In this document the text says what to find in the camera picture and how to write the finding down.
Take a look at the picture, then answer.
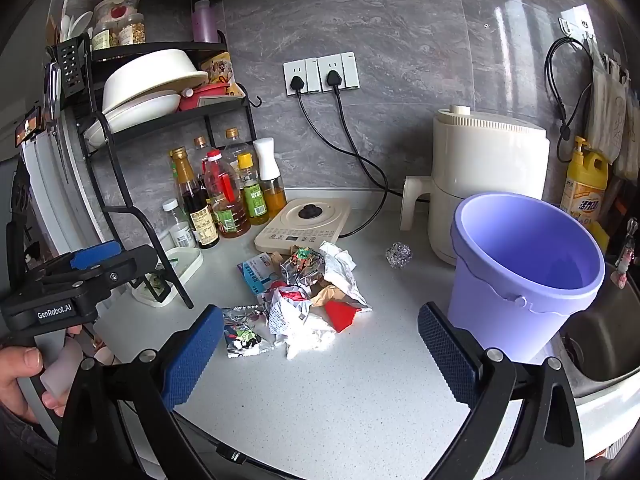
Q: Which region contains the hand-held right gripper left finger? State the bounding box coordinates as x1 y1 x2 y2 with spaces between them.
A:
56 304 226 480

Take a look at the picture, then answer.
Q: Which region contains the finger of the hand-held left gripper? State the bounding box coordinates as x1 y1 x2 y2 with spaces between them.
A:
50 244 159 311
30 241 123 281

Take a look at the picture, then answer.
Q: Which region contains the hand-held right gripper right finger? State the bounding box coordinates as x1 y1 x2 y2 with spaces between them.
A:
417 301 586 480

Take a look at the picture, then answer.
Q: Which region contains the silver snack packet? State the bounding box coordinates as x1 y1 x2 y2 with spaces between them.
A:
221 305 275 359

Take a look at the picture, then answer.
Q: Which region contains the purple plastic bucket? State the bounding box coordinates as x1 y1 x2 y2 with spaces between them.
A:
446 191 606 363

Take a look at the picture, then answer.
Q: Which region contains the blue white medicine box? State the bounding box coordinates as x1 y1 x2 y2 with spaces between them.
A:
236 252 281 295

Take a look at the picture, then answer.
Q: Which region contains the printed white paper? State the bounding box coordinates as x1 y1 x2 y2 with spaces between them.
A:
260 282 336 361

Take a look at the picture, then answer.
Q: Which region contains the red bottle cap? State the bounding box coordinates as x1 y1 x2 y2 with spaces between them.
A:
320 301 363 333

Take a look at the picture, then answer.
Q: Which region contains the clear plastic ball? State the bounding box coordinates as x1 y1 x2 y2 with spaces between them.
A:
385 242 413 269

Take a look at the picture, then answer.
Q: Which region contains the brown paper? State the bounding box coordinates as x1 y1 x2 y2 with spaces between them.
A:
310 282 351 308

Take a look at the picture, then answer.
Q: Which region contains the colourful foil bag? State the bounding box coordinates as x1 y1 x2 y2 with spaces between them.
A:
279 246 328 288

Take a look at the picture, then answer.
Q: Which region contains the person's left forearm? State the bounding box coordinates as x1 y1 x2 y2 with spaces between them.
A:
0 405 58 480

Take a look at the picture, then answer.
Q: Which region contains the person's left hand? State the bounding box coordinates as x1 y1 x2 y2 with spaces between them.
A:
0 346 57 425

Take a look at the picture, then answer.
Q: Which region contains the white rectangular tray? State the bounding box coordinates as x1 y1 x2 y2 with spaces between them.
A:
131 247 204 307

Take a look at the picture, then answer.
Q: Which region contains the small white capped bottle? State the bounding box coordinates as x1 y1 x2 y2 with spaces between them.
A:
161 199 197 249

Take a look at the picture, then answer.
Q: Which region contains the white cutting board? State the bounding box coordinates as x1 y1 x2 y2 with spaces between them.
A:
22 105 101 256

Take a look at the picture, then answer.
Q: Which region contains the dark soy sauce bottle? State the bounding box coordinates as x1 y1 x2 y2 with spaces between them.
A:
169 146 221 250

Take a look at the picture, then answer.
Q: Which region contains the red capped cooking oil bottle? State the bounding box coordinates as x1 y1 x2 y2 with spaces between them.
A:
201 150 252 238

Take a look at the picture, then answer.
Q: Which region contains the clear gold capped bottle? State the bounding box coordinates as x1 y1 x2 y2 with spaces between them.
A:
222 127 251 161
192 135 211 186

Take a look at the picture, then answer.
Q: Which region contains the green label yellow cap bottle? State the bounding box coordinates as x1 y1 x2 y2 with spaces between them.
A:
237 152 271 226

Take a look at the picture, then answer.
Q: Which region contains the black metal kitchen rack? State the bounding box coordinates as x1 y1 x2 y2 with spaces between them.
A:
47 30 263 309

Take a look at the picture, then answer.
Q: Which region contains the white plate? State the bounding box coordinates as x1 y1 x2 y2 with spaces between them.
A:
84 90 182 150

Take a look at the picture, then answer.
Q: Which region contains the steel sink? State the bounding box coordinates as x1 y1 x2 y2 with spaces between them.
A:
565 260 640 386

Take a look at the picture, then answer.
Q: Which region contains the white top oil sprayer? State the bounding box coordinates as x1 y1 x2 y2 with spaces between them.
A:
252 137 287 217

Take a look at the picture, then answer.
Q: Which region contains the cream induction cooker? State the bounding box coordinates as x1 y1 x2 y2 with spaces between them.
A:
254 197 352 255

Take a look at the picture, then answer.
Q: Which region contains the red plastic container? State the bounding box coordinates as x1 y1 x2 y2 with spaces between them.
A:
177 83 236 112

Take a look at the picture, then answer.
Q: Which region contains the black perforated utensil holder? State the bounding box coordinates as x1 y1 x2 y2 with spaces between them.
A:
55 37 86 98

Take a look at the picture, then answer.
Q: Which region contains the yellow sponge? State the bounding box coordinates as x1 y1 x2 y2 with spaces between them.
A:
587 220 611 256

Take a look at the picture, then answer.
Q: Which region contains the cream air fryer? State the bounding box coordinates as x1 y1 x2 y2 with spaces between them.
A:
400 105 551 267

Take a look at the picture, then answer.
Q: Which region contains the yellow snack packet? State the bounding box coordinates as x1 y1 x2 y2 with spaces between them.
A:
201 52 244 98

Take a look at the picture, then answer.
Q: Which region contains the yellow detergent bottle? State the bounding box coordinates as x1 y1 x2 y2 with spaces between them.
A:
560 136 610 223

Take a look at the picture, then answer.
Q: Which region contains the glass jar of dried food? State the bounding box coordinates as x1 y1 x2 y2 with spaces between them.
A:
91 22 123 51
118 14 146 45

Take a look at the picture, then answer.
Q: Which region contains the white plastic spoon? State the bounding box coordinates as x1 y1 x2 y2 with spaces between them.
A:
60 10 94 43

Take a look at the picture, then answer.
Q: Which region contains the clear lidded food container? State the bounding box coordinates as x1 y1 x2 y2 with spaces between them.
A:
93 0 142 26

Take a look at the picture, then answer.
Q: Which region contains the pink plastic bottle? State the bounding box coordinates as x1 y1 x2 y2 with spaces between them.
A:
192 0 219 43

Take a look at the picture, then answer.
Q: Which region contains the black power cable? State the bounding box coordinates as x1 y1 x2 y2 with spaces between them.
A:
325 71 431 201
286 75 390 238

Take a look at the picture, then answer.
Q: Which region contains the white wall socket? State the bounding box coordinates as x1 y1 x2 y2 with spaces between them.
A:
283 60 307 96
318 55 344 93

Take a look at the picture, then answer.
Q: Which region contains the black hanging cable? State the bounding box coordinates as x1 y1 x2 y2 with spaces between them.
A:
544 37 596 163

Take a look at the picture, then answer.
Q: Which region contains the metal wall hook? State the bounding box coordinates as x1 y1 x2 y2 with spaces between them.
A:
558 15 593 41

